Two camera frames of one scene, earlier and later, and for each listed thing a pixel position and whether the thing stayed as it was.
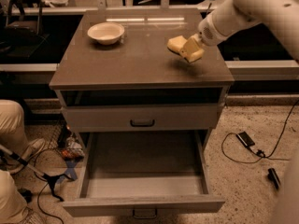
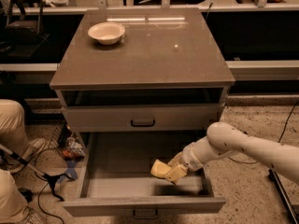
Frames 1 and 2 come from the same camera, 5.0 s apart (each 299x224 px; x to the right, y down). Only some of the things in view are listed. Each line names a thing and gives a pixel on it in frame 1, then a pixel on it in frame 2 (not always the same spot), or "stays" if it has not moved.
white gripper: (207, 32) -> (189, 159)
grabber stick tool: (50, 178) stays
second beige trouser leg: (12, 203) stays
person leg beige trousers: (12, 128) stays
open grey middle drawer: (144, 173) stays
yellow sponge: (177, 43) -> (160, 169)
